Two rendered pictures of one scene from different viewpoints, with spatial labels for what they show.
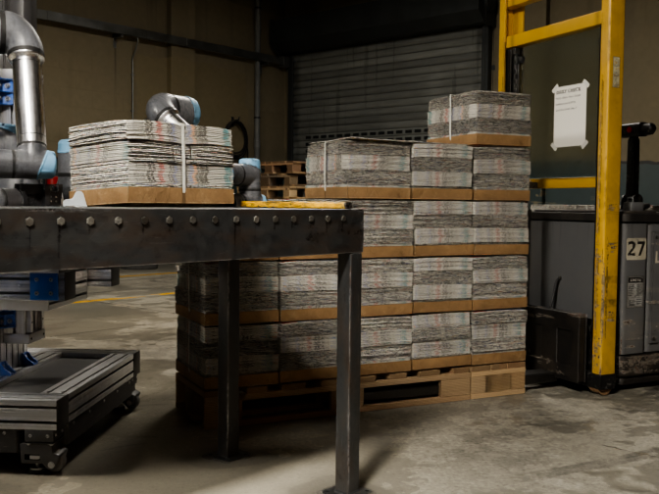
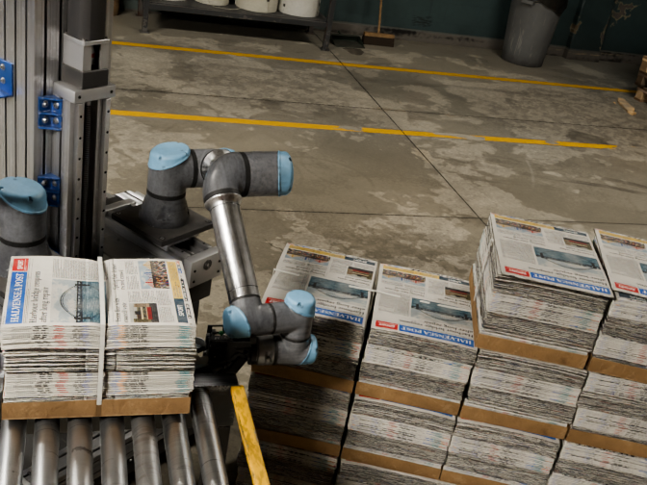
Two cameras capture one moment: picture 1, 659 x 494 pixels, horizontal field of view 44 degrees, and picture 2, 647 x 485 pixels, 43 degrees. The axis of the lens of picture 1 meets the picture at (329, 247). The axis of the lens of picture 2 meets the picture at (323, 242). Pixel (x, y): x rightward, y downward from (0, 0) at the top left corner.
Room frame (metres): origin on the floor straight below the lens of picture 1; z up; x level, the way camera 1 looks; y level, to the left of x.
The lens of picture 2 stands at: (1.35, -0.58, 1.98)
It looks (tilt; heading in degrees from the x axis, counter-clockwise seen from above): 27 degrees down; 29
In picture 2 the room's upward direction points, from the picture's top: 11 degrees clockwise
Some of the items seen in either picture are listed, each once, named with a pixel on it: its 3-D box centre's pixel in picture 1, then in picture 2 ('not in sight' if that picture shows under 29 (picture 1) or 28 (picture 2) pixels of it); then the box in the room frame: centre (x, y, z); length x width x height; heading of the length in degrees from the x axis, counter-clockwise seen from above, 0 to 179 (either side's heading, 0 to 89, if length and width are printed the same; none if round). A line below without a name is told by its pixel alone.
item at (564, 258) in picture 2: (359, 142); (547, 251); (3.37, -0.12, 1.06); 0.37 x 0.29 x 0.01; 27
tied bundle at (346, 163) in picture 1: (356, 172); (532, 287); (3.39, -0.11, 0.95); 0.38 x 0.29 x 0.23; 27
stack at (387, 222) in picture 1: (328, 302); (442, 427); (3.33, 0.01, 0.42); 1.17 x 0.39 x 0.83; 116
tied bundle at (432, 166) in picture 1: (419, 173); (642, 310); (3.52, -0.38, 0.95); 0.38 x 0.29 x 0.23; 25
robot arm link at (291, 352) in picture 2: (250, 203); (293, 348); (2.82, 0.27, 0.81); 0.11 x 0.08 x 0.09; 139
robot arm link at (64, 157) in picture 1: (76, 155); (170, 167); (3.08, 0.95, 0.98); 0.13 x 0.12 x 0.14; 149
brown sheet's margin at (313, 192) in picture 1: (356, 193); (524, 314); (3.39, -0.11, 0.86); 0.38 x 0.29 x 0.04; 27
